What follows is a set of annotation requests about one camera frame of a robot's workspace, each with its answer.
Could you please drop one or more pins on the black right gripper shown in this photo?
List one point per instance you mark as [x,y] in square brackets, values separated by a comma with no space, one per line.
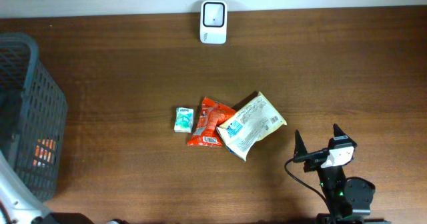
[299,148]

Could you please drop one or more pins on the cream snack bag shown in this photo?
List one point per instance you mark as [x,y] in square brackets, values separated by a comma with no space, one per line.
[250,124]

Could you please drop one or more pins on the red snack bag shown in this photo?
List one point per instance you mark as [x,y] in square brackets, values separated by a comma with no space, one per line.
[212,114]

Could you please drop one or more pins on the green tissue pack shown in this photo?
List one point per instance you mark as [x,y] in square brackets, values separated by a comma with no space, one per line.
[183,120]

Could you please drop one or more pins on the orange tissue pack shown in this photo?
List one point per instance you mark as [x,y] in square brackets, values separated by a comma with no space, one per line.
[45,153]

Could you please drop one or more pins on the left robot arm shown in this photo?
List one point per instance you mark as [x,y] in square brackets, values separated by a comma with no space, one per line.
[20,206]

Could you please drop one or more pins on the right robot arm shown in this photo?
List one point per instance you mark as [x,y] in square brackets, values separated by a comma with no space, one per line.
[348,199]

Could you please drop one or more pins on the white barcode scanner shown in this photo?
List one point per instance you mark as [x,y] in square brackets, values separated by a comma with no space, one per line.
[213,22]

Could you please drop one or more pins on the grey plastic mesh basket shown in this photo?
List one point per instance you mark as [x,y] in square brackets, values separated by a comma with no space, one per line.
[32,107]

